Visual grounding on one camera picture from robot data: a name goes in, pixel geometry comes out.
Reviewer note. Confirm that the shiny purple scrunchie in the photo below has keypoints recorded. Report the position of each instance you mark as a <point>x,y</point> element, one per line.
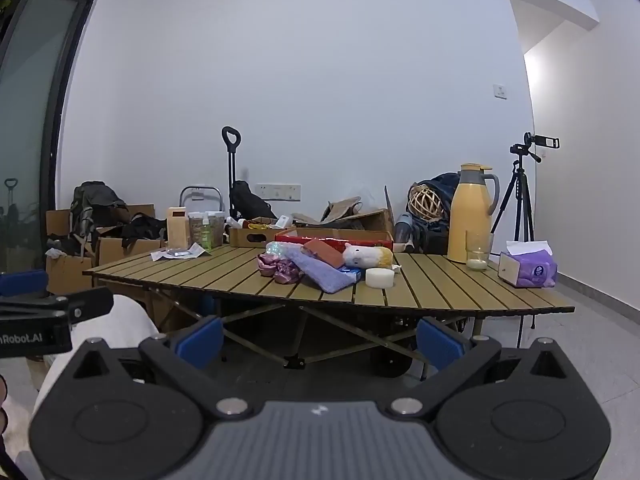
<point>280,270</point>

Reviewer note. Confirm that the silver foil packet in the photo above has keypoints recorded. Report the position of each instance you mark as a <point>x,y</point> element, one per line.
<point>178,252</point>

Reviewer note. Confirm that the purple tissue pack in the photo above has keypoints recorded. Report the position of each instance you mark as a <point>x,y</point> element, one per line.
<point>532,270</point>

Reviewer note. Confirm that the black tripod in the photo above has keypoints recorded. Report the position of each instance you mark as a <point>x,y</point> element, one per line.
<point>520,195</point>

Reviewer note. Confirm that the large open cardboard box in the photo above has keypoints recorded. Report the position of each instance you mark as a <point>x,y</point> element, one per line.
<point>370,220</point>

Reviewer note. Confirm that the green spray bottle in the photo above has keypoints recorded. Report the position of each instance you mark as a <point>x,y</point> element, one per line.
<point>206,235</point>

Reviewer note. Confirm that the white wall switch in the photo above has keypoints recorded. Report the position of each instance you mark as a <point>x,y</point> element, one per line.
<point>499,91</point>

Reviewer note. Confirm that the metal folding cart frame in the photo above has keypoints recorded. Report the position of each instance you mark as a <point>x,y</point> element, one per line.
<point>200,190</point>

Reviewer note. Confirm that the dark water bottle blue lid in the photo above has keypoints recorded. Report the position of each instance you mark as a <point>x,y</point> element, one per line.
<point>404,230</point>

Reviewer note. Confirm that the grey backpack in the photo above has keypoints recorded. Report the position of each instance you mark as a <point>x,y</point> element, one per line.
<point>95,205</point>

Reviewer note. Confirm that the clear plastic case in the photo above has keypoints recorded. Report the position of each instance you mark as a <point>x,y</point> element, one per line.
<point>283,221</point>

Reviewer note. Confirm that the black trolley bag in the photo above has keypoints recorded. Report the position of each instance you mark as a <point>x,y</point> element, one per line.
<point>250,200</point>

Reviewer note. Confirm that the orange sponge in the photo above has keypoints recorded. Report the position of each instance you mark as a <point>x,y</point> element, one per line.
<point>325,252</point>

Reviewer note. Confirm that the purple towel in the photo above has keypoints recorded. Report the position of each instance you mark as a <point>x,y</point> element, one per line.
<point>320,272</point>

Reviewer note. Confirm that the black duffel bag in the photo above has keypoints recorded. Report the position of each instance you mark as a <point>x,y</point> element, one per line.
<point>432,242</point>

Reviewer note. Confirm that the brown paper carton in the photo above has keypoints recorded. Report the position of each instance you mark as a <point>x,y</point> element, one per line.
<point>177,227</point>

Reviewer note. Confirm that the glass cup with candle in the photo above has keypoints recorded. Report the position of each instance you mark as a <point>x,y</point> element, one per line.
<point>478,252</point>

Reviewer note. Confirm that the red cardboard box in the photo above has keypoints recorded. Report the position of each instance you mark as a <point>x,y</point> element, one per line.
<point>330,236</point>

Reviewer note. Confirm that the small brown cardboard box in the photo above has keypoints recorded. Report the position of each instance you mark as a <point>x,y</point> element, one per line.
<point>250,238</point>

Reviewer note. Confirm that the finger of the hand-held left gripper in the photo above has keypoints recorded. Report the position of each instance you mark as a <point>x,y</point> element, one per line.
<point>22,283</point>
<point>80,305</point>

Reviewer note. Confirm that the glass door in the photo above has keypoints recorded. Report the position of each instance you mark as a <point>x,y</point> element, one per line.
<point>30,135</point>

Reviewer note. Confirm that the brown cardboard carton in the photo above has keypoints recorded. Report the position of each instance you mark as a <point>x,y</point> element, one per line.
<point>67,272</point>
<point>130,250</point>

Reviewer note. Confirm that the folding table metal frame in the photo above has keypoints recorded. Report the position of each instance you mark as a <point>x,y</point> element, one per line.
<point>300,330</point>

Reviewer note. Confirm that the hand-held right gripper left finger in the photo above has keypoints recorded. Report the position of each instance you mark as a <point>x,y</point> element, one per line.
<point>200,342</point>

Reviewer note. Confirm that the white red lint roller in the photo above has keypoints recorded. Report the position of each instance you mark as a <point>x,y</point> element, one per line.
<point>235,221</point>

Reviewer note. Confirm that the yellow snack packet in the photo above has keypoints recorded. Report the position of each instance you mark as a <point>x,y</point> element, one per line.
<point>257,227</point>

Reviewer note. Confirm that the white paper sheet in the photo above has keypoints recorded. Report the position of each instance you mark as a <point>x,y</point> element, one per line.
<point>192,251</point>

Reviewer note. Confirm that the clear grain container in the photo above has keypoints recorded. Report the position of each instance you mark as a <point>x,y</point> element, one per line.
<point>216,230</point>

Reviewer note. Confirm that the blue tissue packet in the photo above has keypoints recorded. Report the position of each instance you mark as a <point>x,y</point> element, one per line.
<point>352,273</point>

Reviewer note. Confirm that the person's left hand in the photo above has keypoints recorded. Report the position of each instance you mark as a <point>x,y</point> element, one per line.
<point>2,405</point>

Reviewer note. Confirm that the person's leg in white pants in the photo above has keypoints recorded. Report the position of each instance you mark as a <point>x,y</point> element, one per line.
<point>115,325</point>

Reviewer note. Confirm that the black clothing pile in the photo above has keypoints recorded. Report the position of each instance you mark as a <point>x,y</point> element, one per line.
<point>145,227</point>

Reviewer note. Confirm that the yellow thermos jug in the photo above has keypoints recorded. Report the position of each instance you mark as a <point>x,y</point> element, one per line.
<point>470,220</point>

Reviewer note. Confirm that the blue cloth bag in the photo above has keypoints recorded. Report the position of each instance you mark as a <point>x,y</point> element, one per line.
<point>445,185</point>

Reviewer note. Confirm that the wicker ball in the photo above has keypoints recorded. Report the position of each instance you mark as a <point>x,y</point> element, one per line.
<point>425,202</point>

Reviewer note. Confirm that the white yellow plush toy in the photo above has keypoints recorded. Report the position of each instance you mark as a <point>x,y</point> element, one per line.
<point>367,256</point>

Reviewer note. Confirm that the black wagon wheel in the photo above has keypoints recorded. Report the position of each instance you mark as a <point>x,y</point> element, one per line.
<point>390,360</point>

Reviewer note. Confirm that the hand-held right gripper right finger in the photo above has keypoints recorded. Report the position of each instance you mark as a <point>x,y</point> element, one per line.
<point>440,342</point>

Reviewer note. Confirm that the iridescent packet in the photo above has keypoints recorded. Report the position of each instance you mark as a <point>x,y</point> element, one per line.
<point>280,248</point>

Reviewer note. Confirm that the white wall socket strip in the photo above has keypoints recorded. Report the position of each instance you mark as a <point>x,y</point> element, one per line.
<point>278,191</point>

